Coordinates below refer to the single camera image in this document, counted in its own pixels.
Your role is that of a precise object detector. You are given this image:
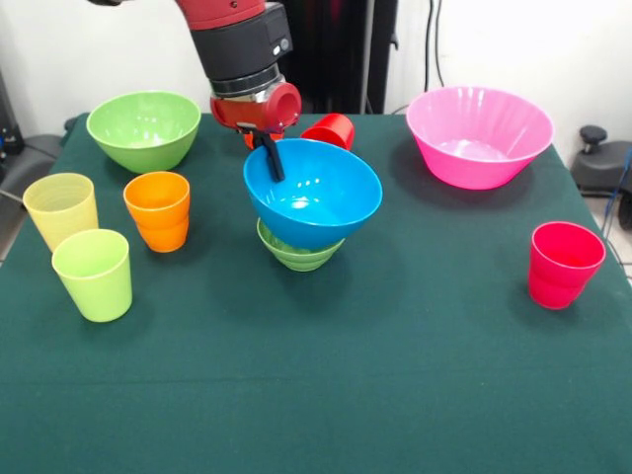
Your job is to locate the red plastic cup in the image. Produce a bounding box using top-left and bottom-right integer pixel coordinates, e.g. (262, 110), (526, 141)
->
(299, 113), (356, 152)

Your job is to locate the grey rounded base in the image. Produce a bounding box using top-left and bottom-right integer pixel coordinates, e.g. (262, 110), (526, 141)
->
(0, 132), (63, 198)

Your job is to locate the orange plastic cup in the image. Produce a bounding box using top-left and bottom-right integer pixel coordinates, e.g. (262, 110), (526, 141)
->
(122, 171), (192, 254)

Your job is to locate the light green plastic cup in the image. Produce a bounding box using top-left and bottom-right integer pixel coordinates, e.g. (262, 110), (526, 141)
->
(51, 228), (133, 324)

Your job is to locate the blue plastic bowl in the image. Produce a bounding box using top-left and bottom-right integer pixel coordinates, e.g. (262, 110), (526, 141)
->
(242, 137), (384, 252)

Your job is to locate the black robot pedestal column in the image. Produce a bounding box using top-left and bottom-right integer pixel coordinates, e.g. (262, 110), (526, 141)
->
(276, 0), (400, 116)

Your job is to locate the yellow plastic cup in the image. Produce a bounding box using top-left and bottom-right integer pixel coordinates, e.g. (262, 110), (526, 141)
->
(22, 172), (99, 253)

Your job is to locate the black wall cable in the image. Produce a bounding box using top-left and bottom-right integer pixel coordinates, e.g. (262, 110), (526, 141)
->
(426, 0), (445, 88)

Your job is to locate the black equipment box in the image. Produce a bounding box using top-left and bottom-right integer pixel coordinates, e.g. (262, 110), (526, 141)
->
(0, 68), (24, 154)

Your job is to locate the large pink plastic bowl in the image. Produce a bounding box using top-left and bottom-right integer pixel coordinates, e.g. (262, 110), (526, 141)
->
(405, 85), (554, 192)

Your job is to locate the large green plastic bowl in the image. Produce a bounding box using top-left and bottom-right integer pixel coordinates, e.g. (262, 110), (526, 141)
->
(86, 90), (202, 175)

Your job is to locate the dark green tablecloth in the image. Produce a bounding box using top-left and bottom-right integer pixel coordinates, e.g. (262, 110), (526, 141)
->
(0, 112), (632, 474)

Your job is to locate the magenta plastic cup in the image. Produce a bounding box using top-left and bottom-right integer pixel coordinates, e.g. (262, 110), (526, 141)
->
(527, 221), (607, 311)

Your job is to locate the red-orange plastic cup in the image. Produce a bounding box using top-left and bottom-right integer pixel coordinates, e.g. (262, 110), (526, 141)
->
(243, 130), (285, 151)

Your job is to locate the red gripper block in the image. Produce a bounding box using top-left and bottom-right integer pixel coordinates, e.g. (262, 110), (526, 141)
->
(209, 81), (303, 183)

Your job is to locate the grey base with black knob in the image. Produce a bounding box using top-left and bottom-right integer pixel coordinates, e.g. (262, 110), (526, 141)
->
(572, 125), (632, 198)

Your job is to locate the small green plastic bowl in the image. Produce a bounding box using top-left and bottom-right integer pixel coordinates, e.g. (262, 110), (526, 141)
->
(256, 218), (347, 273)

